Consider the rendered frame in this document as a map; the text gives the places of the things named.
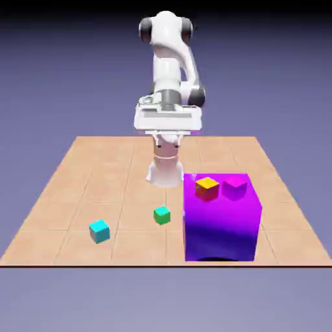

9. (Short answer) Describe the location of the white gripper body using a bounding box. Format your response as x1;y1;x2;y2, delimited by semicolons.
133;102;203;136

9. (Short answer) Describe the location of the small orange cube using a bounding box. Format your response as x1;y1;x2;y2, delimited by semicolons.
195;176;220;203

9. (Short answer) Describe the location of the small magenta cube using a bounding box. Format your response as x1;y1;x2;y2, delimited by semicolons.
222;176;248;202

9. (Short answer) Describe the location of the small green cube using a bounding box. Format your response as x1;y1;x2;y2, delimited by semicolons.
153;206;172;226

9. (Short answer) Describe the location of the small cyan cube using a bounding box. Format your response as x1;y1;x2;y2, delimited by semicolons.
89;219;111;244

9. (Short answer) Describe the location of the large purple box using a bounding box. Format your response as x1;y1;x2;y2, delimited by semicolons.
183;172;263;263

